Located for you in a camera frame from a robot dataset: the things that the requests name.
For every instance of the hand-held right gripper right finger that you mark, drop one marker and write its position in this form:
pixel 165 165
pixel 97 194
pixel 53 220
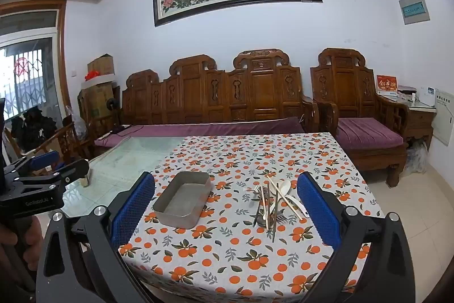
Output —
pixel 317 210

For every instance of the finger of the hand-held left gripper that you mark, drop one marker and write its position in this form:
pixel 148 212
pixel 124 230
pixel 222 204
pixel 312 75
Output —
pixel 44 160
pixel 76 168

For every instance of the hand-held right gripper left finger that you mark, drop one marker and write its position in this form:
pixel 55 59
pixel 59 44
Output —
pixel 133 209

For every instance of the white plastic spoon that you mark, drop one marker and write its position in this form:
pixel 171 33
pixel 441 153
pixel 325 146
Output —
pixel 285 186
pixel 298 206

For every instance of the metal fork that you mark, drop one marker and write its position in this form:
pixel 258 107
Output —
pixel 282 219

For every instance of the light wooden chopstick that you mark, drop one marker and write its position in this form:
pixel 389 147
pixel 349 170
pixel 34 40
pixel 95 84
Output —
pixel 264 207
pixel 283 194

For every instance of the dark wooden chopstick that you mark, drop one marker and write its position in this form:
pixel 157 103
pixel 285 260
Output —
pixel 273 217

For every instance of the rectangular metal tray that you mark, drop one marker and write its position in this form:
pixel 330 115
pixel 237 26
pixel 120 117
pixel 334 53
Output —
pixel 181 200

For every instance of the person's left hand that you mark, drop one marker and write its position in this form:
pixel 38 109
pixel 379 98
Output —
pixel 35 239

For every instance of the small yellowish box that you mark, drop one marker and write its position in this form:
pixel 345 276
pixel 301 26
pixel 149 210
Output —
pixel 84 180

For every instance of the wooden chair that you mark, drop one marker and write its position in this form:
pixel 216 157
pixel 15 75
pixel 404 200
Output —
pixel 62 143

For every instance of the dark cloth pile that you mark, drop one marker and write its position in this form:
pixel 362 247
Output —
pixel 32 123

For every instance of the clear plastic bag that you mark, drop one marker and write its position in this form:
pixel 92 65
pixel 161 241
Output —
pixel 76 127

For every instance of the black fan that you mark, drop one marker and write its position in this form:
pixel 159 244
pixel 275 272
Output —
pixel 112 105

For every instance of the white flat box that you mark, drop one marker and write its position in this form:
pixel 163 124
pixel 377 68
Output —
pixel 103 80

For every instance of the window with metal grate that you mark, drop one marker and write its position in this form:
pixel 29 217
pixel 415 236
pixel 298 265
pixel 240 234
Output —
pixel 28 68

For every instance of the purple armchair cushion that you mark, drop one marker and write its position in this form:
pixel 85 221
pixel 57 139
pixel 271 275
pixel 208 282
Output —
pixel 369 132

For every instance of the red cloth item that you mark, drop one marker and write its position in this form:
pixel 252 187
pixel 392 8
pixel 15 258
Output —
pixel 91 75

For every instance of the orange fruit print tablecloth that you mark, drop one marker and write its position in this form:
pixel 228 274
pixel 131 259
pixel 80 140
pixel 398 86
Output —
pixel 230 253

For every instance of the purple sofa cushion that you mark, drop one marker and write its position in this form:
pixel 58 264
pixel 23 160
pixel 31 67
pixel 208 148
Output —
pixel 198 131

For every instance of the small cardboard box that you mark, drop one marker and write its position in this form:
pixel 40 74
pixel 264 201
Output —
pixel 102 64

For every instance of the plastic bags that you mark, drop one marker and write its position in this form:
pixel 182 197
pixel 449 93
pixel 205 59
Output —
pixel 416 157

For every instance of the carved wooden armchair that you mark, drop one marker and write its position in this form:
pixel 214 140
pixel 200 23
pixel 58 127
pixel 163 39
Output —
pixel 344 90

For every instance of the wooden side table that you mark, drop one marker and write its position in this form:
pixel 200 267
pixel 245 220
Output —
pixel 420 122

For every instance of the carved wooden sofa bench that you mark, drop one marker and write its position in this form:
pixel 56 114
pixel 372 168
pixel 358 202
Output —
pixel 212 93

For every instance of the red gift box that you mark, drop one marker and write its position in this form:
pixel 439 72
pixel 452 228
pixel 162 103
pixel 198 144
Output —
pixel 386 84

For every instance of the grey electrical panel box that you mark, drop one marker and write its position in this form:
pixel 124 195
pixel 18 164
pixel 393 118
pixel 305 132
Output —
pixel 414 8

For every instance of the white wall panel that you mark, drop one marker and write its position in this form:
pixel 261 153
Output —
pixel 445 118

